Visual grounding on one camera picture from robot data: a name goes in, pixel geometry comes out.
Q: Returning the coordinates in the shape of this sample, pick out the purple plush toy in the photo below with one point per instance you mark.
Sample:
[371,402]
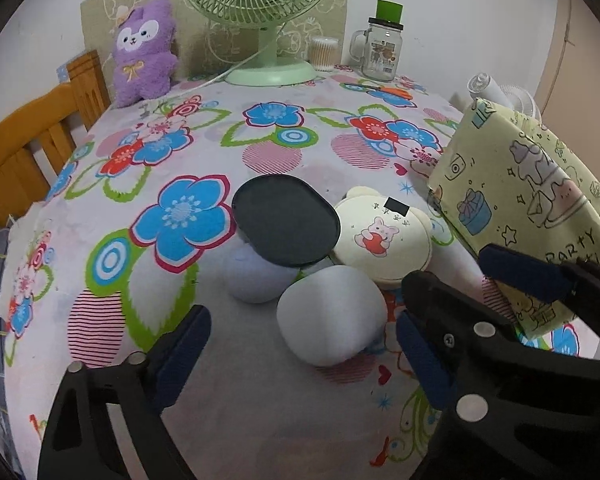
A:
[140,70]

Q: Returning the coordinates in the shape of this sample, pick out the glass mug with green lid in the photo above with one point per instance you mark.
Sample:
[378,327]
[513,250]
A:
[380,55]

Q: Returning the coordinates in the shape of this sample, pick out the cotton swab container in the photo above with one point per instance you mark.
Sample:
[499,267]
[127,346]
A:
[324,55]

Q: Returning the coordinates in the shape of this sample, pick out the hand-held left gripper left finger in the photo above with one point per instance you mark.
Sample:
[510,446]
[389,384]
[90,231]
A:
[180,355]

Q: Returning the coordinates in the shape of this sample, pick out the lavender round case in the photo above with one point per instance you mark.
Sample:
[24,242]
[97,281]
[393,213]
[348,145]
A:
[252,280]

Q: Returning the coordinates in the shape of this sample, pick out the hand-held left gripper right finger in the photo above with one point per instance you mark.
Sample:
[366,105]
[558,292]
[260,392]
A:
[420,355]

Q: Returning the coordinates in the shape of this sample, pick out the beige door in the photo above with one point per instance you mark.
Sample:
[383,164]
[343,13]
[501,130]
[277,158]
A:
[590,85]

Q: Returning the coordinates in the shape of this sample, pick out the black round case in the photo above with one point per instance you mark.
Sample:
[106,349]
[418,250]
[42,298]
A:
[285,220]

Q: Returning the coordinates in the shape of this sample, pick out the yellow cartoon fabric box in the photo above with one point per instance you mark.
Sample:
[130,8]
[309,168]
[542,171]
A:
[520,170]

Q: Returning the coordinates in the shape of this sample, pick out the green desk fan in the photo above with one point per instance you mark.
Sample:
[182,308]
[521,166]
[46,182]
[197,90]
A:
[275,72]

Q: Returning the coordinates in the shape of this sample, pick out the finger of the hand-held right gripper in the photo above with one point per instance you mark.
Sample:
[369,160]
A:
[445,310]
[525,270]

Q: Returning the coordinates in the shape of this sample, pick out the cream bear shaped case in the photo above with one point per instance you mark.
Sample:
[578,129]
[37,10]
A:
[380,245]

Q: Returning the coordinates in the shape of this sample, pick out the green patterned wall panel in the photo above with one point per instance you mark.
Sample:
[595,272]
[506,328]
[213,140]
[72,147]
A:
[100,15]

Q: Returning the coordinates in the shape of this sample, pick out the white round case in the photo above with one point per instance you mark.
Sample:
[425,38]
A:
[330,315]

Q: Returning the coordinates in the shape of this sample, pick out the wooden bed headboard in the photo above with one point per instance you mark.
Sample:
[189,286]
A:
[20,150]

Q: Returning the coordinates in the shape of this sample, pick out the floral tablecloth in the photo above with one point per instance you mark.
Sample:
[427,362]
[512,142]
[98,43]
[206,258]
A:
[260,410]

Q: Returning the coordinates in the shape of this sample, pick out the blue patterned wall paper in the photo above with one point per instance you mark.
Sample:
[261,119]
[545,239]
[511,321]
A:
[65,71]

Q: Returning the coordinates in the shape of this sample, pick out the white standing fan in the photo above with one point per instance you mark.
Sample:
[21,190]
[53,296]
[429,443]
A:
[480,85]

